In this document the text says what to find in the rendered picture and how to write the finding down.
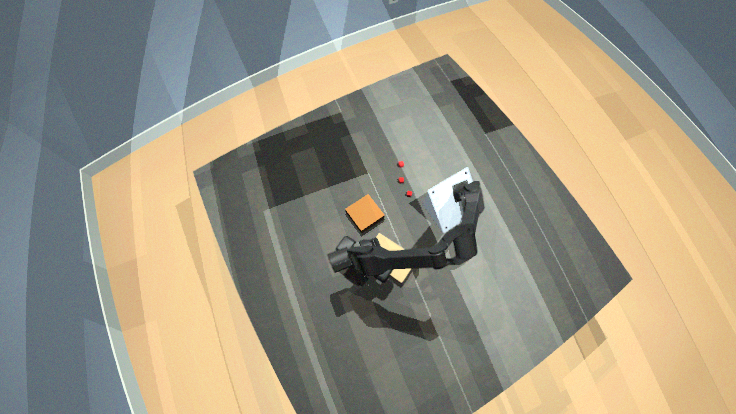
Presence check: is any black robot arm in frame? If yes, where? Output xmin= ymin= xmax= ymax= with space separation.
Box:
xmin=327 ymin=180 xmax=484 ymax=286

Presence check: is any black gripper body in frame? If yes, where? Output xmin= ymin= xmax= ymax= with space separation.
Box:
xmin=335 ymin=236 xmax=394 ymax=283

